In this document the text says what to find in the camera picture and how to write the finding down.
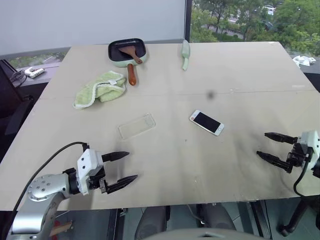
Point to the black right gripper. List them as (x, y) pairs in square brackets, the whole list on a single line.
[(298, 155)]

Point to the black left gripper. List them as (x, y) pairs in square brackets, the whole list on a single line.
[(95, 181)]

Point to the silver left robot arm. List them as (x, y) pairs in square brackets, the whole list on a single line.
[(40, 190)]

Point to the clear phone case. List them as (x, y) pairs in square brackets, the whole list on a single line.
[(137, 126)]

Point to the dark rounded shape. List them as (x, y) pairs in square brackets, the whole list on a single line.
[(151, 222), (218, 217)]

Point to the black stand leg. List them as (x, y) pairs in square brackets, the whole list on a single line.
[(295, 217)]

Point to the white smartphone black screen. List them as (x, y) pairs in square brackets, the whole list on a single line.
[(207, 122)]

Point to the brown wooden piece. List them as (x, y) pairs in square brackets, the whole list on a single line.
[(61, 228)]

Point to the light green towel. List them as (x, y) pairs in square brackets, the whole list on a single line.
[(100, 88)]

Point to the white crumpled packaging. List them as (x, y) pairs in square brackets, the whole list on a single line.
[(303, 60)]

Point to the grey robot torso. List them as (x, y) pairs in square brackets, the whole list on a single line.
[(200, 235)]

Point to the green square frying pan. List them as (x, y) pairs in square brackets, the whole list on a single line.
[(127, 53)]

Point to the brown wooden spatula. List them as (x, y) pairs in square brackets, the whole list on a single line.
[(128, 53)]

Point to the white power strip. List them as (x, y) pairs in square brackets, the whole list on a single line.
[(35, 72)]

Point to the light green scoop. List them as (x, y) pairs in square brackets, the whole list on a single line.
[(185, 53)]

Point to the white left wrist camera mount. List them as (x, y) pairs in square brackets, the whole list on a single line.
[(86, 162)]

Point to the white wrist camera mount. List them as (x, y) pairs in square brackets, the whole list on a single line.
[(310, 141), (86, 162)]

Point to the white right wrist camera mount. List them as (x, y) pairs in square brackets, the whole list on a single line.
[(310, 141)]

